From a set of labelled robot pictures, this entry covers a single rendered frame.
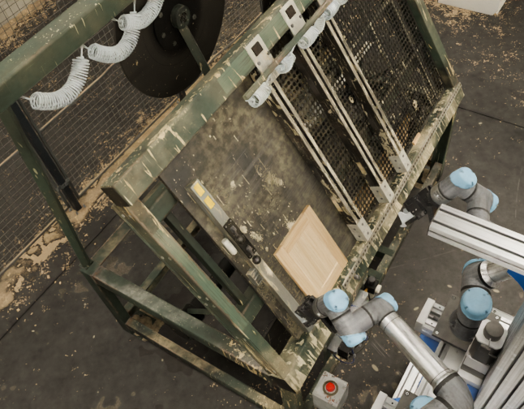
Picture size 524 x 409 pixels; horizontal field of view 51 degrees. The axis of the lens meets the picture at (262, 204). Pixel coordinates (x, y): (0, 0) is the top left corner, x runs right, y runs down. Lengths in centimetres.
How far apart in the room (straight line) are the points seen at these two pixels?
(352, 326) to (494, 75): 375
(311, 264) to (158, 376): 147
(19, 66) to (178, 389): 223
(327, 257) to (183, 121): 107
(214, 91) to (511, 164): 292
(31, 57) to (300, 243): 136
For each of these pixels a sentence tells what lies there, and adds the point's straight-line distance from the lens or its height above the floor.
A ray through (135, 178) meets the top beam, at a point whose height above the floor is 193.
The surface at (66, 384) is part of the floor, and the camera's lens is 387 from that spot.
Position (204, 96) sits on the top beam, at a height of 194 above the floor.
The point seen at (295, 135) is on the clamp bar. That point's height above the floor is 153.
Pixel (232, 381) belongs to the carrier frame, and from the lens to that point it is 336.
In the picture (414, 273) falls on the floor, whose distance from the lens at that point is 385.
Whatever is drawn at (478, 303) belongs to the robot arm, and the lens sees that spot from 236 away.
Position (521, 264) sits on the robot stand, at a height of 203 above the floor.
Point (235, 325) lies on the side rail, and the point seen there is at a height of 125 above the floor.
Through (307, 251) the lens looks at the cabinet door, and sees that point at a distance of 259.
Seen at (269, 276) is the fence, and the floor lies 123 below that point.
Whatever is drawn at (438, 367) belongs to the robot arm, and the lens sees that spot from 181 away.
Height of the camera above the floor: 331
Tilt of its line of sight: 52 degrees down
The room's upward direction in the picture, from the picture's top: 10 degrees counter-clockwise
